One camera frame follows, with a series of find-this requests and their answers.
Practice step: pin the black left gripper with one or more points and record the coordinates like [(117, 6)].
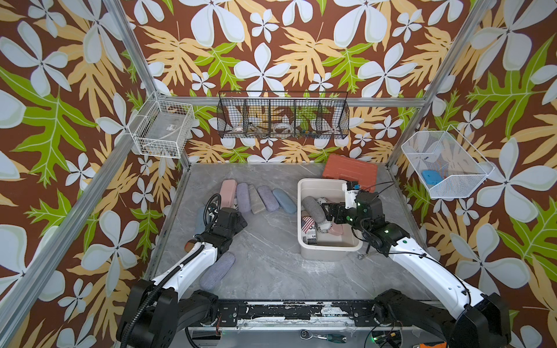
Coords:
[(241, 224)]

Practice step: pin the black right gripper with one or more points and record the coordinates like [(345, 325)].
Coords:
[(340, 206)]

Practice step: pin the world map print glasses case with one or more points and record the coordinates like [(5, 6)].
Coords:
[(323, 223)]

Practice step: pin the grey fabric glasses case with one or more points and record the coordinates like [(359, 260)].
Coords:
[(314, 209)]

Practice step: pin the lavender fabric glasses case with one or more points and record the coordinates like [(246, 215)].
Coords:
[(217, 270)]

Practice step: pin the cream plastic storage box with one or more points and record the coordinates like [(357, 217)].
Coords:
[(328, 247)]

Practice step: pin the pink glasses case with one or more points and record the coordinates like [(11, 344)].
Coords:
[(228, 193), (336, 230)]

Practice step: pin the plaid glasses case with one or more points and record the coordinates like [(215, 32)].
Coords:
[(190, 246)]

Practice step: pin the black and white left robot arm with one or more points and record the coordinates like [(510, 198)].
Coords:
[(156, 311)]

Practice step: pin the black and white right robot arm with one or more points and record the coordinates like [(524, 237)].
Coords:
[(468, 317)]

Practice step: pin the lilac fabric glasses case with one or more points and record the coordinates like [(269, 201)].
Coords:
[(242, 197)]

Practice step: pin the purple fabric glasses case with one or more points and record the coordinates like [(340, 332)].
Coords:
[(268, 198)]

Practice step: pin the light blue fabric glasses case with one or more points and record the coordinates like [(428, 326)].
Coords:
[(285, 201)]

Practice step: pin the grey stone block case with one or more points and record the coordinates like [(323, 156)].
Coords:
[(256, 203)]

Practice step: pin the blue object in basket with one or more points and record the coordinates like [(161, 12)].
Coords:
[(432, 178)]

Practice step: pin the ratchet screwdriver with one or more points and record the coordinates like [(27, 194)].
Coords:
[(329, 337)]

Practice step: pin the white wire basket right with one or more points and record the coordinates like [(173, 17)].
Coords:
[(451, 154)]

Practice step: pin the white wire basket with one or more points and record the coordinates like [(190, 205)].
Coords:
[(161, 127), (451, 154)]

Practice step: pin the black wire basket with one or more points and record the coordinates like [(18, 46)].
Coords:
[(282, 114)]

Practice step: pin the white wire basket left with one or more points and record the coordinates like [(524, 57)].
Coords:
[(161, 127)]

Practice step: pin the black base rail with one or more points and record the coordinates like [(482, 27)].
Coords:
[(351, 313)]

